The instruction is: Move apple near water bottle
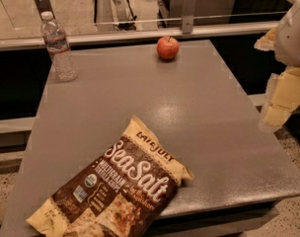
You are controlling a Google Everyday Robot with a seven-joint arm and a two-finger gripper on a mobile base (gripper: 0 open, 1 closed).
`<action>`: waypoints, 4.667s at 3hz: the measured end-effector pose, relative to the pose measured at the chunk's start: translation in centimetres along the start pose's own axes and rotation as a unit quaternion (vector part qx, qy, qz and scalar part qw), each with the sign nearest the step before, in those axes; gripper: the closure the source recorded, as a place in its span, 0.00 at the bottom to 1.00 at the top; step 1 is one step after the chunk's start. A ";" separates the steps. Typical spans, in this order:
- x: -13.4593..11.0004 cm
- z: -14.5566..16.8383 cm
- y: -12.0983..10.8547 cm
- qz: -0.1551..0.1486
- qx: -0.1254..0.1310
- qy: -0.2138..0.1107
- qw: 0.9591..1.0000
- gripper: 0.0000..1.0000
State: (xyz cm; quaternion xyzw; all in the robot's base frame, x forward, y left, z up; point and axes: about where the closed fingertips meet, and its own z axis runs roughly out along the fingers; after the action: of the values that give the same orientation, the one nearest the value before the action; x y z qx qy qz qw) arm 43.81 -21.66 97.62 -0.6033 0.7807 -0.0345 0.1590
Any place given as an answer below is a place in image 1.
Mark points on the dark metal bracket post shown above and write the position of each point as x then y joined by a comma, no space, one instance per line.
43,5

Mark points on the red apple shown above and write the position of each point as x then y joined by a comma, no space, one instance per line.
167,47

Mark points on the grey metal bracket post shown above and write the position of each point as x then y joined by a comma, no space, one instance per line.
187,16

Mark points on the sea salt tortilla chips bag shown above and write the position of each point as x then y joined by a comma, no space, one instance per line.
119,194

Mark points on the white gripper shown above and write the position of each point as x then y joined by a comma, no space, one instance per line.
294,39

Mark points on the clear plastic water bottle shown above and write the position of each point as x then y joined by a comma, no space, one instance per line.
58,47

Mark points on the metal railing with glass panel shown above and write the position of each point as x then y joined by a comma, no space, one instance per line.
198,32

